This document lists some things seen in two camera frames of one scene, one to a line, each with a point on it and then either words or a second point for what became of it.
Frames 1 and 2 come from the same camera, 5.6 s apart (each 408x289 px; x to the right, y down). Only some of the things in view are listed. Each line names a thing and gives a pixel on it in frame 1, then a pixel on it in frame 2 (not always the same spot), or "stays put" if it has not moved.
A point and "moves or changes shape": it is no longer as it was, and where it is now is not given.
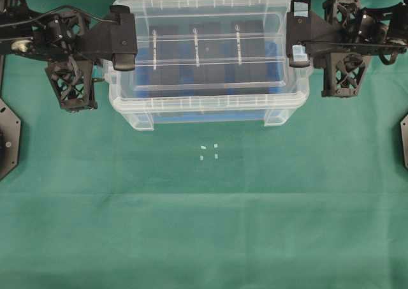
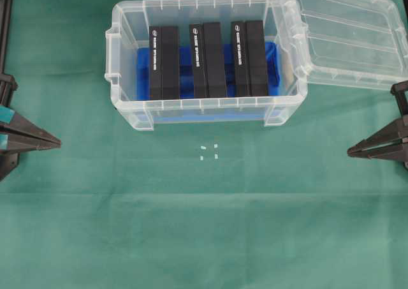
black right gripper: (303, 25) to (390, 142)
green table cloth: (320, 202) stays put
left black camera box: (164, 60) stays put
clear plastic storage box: (209, 57) stays put
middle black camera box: (206, 76) stays put
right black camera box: (248, 75) stays put
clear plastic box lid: (210, 50) moves or changes shape
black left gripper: (93, 39) to (20, 141)
